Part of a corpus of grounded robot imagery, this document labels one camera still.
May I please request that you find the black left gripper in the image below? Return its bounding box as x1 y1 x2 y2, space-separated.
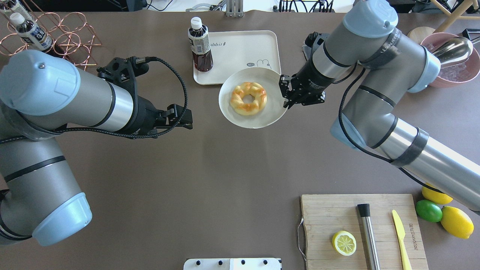
151 104 193 133

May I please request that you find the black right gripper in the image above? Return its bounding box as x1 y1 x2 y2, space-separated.
278 73 326 110

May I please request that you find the glazed ring donut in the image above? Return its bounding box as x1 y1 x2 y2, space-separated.
230 82 267 115

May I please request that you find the white round plate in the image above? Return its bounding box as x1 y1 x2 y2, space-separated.
218 67 287 129

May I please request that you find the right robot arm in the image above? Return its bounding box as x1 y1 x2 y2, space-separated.
278 0 480 213

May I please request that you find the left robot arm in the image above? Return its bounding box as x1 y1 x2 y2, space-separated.
1 51 193 246

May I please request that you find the cream rabbit tray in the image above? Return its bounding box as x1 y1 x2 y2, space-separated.
193 30 281 85

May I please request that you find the dark drink bottle on tray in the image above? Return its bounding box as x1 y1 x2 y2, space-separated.
187 16 214 72

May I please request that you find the bamboo cutting board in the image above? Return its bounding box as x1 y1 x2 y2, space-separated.
301 194 429 270

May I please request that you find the stainless steel muddler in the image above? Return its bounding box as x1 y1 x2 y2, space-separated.
357 203 381 270

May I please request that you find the round wooden lid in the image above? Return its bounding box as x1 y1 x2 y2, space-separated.
407 26 435 44

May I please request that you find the half lemon slice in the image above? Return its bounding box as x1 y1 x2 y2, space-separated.
331 230 357 256

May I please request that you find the steel ladle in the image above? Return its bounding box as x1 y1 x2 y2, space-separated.
430 36 475 69

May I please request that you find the pink bowl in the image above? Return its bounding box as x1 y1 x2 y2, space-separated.
420 33 480 88

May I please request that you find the yellow plastic knife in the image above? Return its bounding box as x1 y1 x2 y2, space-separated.
391 210 413 270

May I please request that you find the yellow lemon upper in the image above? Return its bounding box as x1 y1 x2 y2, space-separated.
421 186 454 205

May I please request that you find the yellow lemon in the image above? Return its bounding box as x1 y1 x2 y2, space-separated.
440 206 474 239
421 186 454 205

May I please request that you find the green lime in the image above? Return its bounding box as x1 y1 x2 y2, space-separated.
415 199 443 223

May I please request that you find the yellow lemon lower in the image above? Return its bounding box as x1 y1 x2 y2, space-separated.
440 206 474 239

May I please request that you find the black braided cable left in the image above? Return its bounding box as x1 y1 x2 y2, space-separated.
15 56 188 139

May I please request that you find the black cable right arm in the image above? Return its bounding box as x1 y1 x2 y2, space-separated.
337 64 443 194

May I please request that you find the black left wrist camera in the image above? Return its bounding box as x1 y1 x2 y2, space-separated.
96 56 149 97

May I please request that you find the copper wire bottle rack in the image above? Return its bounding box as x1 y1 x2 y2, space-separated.
1 0 102 71

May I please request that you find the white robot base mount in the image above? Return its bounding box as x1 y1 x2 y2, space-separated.
183 257 282 270

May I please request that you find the bottle in wire rack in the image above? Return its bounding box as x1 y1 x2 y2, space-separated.
10 12 54 52

